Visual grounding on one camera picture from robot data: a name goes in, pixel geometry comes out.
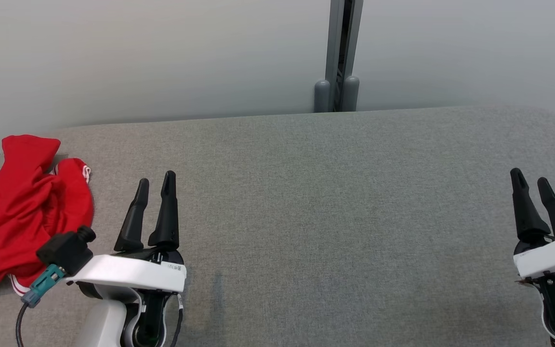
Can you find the grey metal partition post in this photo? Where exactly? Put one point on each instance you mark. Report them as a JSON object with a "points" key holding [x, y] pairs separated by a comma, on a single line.
{"points": [[335, 48]]}

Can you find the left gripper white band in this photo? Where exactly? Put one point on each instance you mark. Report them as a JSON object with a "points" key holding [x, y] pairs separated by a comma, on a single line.
{"points": [[128, 272]]}

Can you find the red basketball jersey white trim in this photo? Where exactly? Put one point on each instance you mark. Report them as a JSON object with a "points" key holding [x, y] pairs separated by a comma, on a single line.
{"points": [[68, 202]]}

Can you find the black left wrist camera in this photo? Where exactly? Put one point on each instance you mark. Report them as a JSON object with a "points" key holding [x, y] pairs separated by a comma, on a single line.
{"points": [[65, 250]]}

